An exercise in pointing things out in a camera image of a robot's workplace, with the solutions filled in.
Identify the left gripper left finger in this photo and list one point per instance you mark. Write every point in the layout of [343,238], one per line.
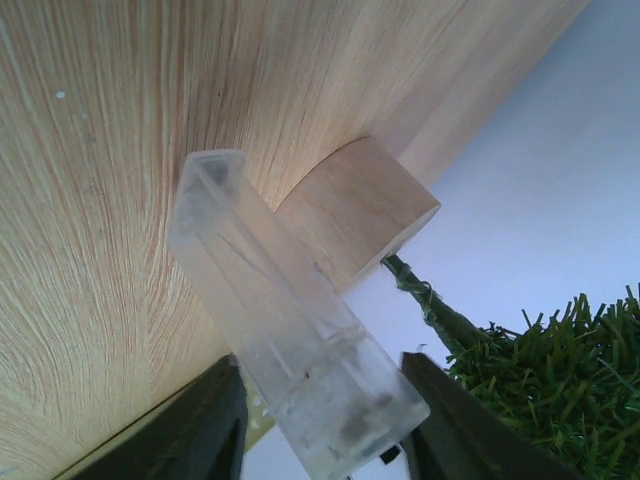
[201,435]

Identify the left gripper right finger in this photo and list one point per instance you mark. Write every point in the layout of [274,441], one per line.
[462,439]

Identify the small green christmas tree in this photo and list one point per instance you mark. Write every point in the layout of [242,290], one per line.
[531,281]

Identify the clear plastic battery box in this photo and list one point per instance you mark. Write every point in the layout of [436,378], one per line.
[336,395]

